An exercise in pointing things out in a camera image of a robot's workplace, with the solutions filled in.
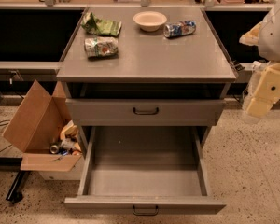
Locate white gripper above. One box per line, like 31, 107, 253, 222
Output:
239, 0, 280, 124

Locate crushed green 7up can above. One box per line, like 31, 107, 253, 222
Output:
84, 36, 119, 58

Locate blue pepsi can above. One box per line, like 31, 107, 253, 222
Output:
163, 21, 196, 38

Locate grey drawer cabinet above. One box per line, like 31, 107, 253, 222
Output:
57, 6, 235, 141

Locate grey closed upper drawer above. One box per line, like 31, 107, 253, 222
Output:
66, 99, 225, 126

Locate grey open lower drawer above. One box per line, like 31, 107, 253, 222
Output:
65, 126, 225, 216

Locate silver can in box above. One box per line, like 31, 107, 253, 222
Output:
50, 144, 61, 154

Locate white paper bowl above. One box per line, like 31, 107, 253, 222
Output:
133, 11, 167, 32

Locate green chip bag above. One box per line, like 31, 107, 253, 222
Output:
81, 12, 122, 37

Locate open cardboard box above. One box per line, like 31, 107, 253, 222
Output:
3, 80, 80, 172

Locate black metal stand leg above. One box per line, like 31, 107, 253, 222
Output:
6, 171, 30, 203

